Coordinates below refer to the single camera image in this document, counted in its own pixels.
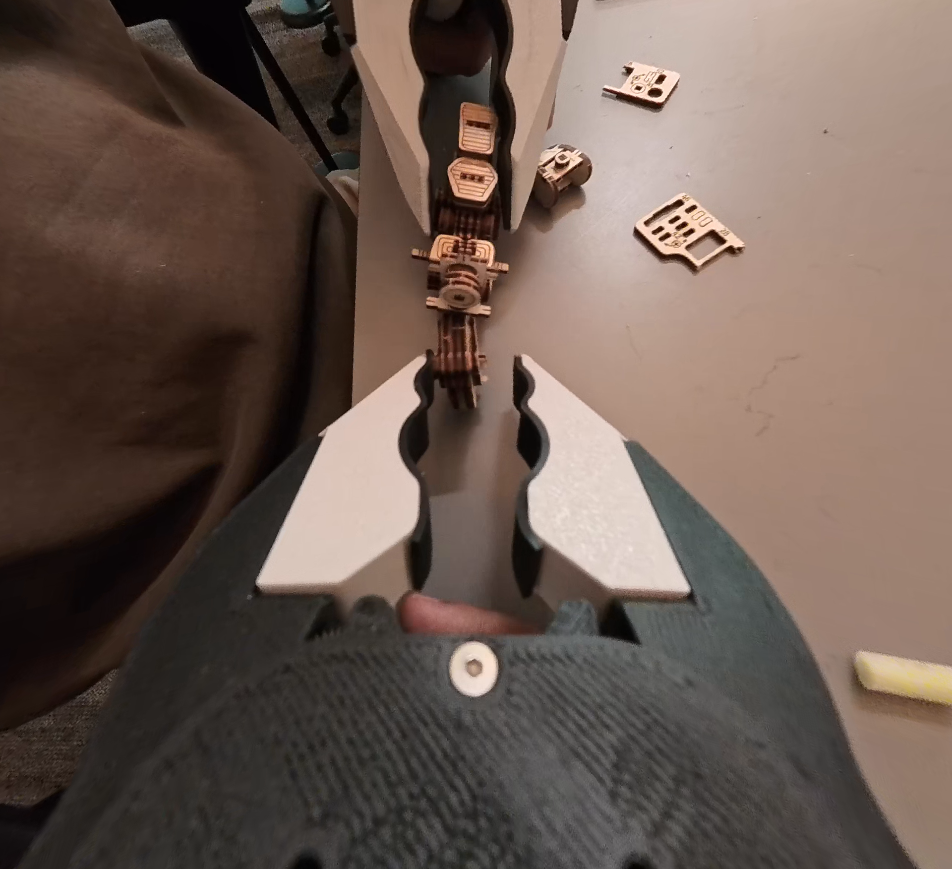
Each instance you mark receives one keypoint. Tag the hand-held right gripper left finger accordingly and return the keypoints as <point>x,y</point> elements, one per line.
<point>335,512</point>

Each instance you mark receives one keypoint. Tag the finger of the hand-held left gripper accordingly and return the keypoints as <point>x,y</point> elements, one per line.
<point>383,6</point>
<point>539,13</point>

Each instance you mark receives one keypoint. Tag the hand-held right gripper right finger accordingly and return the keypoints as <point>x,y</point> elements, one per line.
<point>610,512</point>

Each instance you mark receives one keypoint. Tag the wooden motorcycle model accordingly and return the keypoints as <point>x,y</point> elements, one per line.
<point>461,266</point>

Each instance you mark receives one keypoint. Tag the black metal desk leg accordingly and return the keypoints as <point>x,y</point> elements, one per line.
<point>290,95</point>

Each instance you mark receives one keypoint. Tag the grey desk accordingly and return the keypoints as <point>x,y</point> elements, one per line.
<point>781,400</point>

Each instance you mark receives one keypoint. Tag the person's right hand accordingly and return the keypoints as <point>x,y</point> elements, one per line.
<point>446,616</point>

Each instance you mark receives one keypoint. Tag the small wooden cylinder assembly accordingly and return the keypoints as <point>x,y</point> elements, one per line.
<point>558,177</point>

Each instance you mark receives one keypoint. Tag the person's brown clothing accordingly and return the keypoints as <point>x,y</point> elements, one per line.
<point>149,289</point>

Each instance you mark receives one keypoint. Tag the pale yellow block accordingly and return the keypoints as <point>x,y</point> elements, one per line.
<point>904,675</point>

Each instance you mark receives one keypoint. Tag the small round-holed wooden puzzle frame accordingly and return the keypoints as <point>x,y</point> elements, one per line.
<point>632,95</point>

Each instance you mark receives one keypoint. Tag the small slotted wooden puzzle frame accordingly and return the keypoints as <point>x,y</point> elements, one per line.
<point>718,233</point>

